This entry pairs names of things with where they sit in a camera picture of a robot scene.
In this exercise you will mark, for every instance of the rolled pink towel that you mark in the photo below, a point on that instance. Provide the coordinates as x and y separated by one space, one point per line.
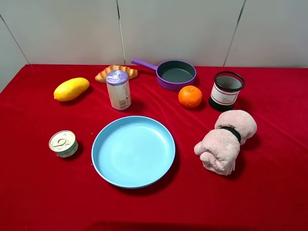
219 148

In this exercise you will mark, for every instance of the orange fruit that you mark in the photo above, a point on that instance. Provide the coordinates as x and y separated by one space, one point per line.
190 96

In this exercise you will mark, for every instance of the toy croissant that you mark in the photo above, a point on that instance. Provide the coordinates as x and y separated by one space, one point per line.
101 77

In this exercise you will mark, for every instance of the blue round plate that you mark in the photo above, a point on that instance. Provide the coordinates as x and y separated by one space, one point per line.
133 152

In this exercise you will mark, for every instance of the purple white bag roll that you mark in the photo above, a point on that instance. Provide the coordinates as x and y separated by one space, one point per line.
118 89

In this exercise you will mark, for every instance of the yellow mango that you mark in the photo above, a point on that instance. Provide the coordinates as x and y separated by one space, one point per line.
71 89

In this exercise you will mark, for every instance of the black band on towel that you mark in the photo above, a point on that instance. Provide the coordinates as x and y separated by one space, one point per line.
234 132

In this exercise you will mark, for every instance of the small tin can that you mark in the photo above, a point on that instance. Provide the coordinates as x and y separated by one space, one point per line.
63 143

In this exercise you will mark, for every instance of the black mesh pen holder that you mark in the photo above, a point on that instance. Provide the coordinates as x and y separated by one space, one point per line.
225 91

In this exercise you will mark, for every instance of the red velvet tablecloth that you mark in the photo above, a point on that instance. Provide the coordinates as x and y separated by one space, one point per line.
40 191

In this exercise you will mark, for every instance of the purple toy frying pan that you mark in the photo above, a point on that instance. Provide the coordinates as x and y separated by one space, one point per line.
172 75

